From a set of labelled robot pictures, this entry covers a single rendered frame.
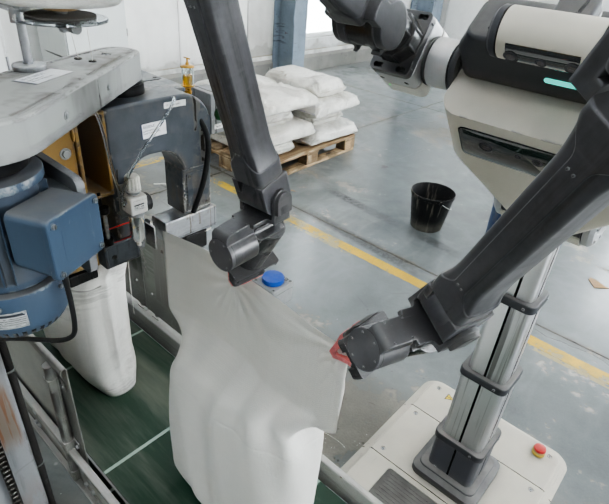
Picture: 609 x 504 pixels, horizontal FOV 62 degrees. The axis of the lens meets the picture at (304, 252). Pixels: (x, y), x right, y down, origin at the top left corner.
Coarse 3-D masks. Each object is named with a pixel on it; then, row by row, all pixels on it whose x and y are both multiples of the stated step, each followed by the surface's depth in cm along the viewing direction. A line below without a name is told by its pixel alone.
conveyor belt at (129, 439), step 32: (160, 352) 174; (160, 384) 162; (96, 416) 150; (128, 416) 151; (160, 416) 152; (96, 448) 141; (128, 448) 142; (160, 448) 143; (128, 480) 134; (160, 480) 134
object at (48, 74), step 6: (42, 72) 79; (48, 72) 79; (54, 72) 80; (60, 72) 80; (66, 72) 80; (24, 78) 76; (30, 78) 76; (36, 78) 76; (42, 78) 76; (48, 78) 77
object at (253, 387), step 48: (192, 288) 110; (240, 288) 97; (192, 336) 113; (240, 336) 103; (288, 336) 89; (192, 384) 109; (240, 384) 103; (288, 384) 95; (336, 384) 86; (192, 432) 115; (240, 432) 102; (288, 432) 97; (336, 432) 91; (192, 480) 124; (240, 480) 108; (288, 480) 101
